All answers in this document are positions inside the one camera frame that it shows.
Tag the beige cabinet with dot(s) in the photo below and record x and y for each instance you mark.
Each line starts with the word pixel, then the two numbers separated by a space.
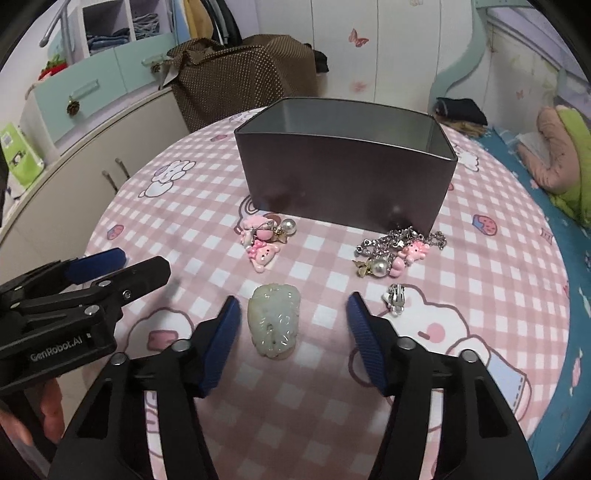
pixel 69 184

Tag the mint green drawer unit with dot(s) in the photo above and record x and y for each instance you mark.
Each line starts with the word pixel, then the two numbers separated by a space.
pixel 124 69

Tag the pink bunny charm with pearl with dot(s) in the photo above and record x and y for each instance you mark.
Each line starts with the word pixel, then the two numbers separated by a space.
pixel 261 251

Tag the brown dotted fabric bag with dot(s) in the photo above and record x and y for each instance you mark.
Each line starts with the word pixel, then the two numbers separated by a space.
pixel 240 78

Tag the grey metal tin box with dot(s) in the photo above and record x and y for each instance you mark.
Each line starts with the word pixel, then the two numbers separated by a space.
pixel 341 184

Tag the white open shelf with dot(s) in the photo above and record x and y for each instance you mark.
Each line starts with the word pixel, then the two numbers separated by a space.
pixel 129 9

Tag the green quilt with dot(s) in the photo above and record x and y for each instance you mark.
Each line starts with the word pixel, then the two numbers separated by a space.
pixel 577 134

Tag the grey metal pole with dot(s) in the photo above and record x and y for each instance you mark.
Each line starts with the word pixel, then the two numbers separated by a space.
pixel 57 23

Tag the small silver ear clip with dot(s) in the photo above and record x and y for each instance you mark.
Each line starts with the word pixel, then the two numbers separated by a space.
pixel 397 300

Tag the rolled pink quilt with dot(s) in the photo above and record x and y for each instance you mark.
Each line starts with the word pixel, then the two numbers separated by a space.
pixel 558 157

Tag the red strawberry decoration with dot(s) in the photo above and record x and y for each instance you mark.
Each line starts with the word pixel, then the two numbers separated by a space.
pixel 53 68

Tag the blue printed bed sheet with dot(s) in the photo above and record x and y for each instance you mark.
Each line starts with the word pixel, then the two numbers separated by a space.
pixel 563 258

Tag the folded dark clothes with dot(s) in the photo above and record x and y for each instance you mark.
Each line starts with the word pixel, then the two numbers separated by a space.
pixel 461 110

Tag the hanging clothes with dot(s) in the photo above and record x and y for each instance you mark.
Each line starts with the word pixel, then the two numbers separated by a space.
pixel 217 18

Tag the folded tan clothes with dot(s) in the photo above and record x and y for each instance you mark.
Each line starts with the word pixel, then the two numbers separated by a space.
pixel 464 129

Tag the white wardrobe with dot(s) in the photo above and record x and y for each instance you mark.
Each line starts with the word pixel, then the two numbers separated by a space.
pixel 397 55

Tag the green cardboard box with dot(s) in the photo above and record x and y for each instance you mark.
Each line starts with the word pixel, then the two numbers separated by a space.
pixel 21 152

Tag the mint green bed frame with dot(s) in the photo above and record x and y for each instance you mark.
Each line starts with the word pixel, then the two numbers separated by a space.
pixel 461 60

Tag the folded light blue jeans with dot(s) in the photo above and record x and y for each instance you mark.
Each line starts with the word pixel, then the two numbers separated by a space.
pixel 147 23

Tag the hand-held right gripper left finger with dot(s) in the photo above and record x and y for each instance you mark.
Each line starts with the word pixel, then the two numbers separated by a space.
pixel 221 341

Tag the pink kitty charm with pearl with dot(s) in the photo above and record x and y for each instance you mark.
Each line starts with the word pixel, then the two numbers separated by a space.
pixel 413 253

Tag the person's left hand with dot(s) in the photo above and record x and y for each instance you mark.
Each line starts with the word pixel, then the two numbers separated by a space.
pixel 51 406

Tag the black cloth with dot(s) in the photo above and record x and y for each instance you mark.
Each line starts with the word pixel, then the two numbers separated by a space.
pixel 321 61

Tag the folded dark blue jeans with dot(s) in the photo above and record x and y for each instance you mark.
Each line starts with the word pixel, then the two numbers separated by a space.
pixel 108 40

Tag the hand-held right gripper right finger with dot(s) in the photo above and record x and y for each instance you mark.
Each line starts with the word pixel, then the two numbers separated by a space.
pixel 369 341

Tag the pink butterfly sticker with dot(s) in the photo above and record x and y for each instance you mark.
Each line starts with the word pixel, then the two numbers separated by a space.
pixel 358 37

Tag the pink checked tablecloth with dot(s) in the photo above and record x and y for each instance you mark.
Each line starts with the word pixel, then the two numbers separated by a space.
pixel 318 277

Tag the brown pine cone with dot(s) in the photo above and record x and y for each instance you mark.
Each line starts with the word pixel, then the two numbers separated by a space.
pixel 73 107

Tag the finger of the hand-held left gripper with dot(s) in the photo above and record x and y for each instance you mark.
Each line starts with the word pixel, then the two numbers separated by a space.
pixel 94 265
pixel 138 274

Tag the white pillow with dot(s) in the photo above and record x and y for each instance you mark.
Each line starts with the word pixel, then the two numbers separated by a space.
pixel 533 144

